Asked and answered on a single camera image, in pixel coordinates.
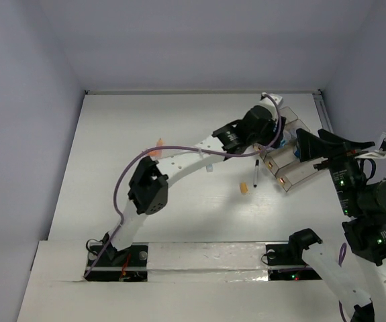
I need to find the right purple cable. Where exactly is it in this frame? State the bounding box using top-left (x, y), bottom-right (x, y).
top-left (276, 139), bottom-right (386, 322)

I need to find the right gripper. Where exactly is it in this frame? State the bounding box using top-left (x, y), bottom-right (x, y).
top-left (295, 126), bottom-right (373, 214)

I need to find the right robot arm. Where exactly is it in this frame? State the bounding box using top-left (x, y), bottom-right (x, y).
top-left (287, 129), bottom-right (386, 321)

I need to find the black whiteboard marker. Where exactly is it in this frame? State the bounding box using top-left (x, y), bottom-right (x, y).
top-left (252, 159), bottom-right (260, 188)

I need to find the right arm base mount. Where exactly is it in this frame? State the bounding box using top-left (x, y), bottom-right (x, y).
top-left (261, 244), bottom-right (321, 281)

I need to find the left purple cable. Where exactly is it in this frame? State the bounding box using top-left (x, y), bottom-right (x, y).
top-left (83, 94), bottom-right (284, 279)

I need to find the yellow highlighter cap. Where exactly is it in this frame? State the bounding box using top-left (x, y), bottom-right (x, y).
top-left (240, 182), bottom-right (248, 195)

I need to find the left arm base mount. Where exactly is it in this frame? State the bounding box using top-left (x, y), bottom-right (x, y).
top-left (84, 239), bottom-right (148, 282)

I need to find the purple cable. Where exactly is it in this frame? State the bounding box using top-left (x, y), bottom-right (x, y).
top-left (276, 139), bottom-right (386, 322)
top-left (83, 94), bottom-right (284, 279)

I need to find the orange highlighter upper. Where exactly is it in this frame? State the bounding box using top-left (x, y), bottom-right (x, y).
top-left (154, 137), bottom-right (165, 160)

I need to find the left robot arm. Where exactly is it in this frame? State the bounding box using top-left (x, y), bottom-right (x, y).
top-left (103, 105), bottom-right (285, 265)

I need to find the clear four-compartment organizer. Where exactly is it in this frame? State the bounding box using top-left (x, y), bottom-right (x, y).
top-left (253, 107), bottom-right (322, 193)

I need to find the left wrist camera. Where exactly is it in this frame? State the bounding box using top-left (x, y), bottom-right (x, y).
top-left (259, 92), bottom-right (283, 109)

